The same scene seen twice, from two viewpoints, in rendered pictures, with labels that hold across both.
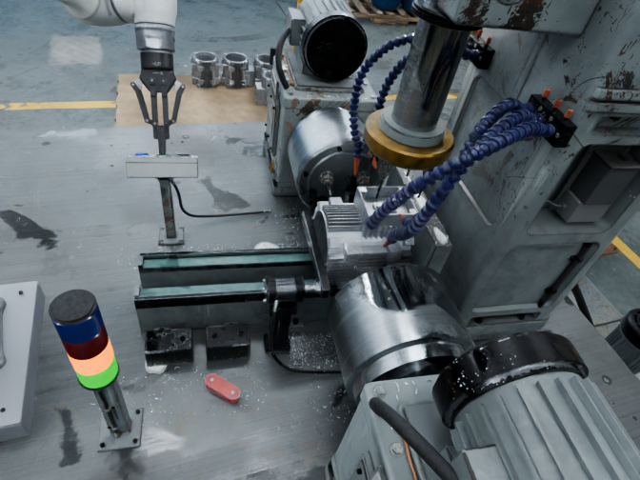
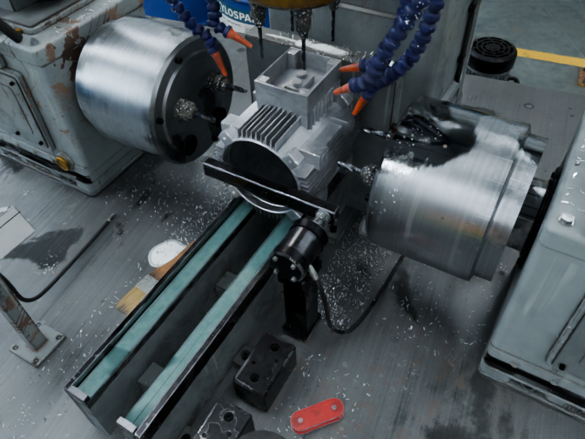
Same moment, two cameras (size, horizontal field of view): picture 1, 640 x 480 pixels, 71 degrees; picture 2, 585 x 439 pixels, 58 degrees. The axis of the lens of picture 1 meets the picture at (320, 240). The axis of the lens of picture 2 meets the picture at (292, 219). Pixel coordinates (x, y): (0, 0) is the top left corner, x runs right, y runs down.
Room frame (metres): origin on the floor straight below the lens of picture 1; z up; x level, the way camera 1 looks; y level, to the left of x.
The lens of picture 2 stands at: (0.22, 0.37, 1.63)
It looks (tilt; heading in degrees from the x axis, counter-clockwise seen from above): 47 degrees down; 321
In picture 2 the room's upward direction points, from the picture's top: 3 degrees counter-clockwise
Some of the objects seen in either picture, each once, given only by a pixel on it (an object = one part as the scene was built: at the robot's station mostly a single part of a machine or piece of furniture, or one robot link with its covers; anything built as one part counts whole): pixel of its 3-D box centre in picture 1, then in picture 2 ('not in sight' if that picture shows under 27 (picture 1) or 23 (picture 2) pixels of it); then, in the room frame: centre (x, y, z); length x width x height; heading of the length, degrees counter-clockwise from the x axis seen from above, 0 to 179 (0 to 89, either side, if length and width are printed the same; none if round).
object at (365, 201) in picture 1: (384, 211); (299, 88); (0.81, -0.13, 1.11); 0.12 x 0.11 x 0.07; 109
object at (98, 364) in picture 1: (90, 350); not in sight; (0.34, 0.32, 1.10); 0.06 x 0.06 x 0.04
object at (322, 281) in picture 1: (313, 250); (267, 190); (0.74, 0.01, 1.01); 0.26 x 0.04 x 0.03; 19
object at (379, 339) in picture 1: (404, 352); (469, 194); (0.49, -0.20, 1.04); 0.41 x 0.25 x 0.25; 19
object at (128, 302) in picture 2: not in sight; (162, 276); (0.87, 0.18, 0.80); 0.21 x 0.05 x 0.01; 103
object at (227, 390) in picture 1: (222, 388); (317, 415); (0.46, 0.15, 0.81); 0.09 x 0.03 x 0.02; 70
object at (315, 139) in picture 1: (331, 151); (139, 83); (1.13, 0.02, 1.04); 0.37 x 0.25 x 0.25; 19
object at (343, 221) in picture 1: (359, 241); (289, 145); (0.80, -0.09, 1.01); 0.20 x 0.19 x 0.19; 109
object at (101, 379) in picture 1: (96, 366); not in sight; (0.34, 0.32, 1.05); 0.06 x 0.06 x 0.04
